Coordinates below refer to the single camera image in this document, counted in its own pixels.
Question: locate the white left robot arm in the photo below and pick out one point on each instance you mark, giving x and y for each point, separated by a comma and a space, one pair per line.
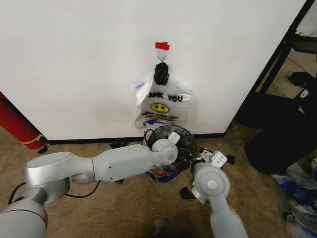
123, 163

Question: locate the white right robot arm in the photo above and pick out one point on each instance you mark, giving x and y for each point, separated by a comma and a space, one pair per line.
210, 184

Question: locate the black round trash bin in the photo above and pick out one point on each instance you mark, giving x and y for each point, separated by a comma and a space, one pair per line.
187, 146

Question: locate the blue-edged plastic bag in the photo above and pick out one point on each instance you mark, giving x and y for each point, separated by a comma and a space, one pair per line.
161, 176

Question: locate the clear smiley thank-you garbage bag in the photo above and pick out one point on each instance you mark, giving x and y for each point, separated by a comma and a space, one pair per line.
161, 109

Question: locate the large black bag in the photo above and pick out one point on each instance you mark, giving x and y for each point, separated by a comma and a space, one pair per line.
282, 138

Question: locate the black plastic scrap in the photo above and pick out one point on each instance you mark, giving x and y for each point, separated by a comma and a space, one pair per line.
230, 159
186, 193

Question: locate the black baseboard strip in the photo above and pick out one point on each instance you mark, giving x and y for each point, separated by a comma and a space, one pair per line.
99, 141

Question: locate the crumpled clear blue plastic bags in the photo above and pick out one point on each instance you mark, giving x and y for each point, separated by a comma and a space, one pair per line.
302, 193

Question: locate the red tape strip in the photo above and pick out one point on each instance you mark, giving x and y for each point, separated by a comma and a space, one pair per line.
162, 45

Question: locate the black flat box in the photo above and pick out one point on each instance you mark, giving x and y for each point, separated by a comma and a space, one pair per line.
303, 78

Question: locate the red cylinder with yellow tape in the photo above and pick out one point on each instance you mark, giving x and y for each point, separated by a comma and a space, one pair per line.
15, 124

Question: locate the black wall edge trim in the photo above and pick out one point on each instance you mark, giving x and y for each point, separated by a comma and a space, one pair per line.
272, 64

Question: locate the black metal frame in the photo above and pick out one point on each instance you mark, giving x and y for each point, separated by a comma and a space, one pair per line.
280, 54

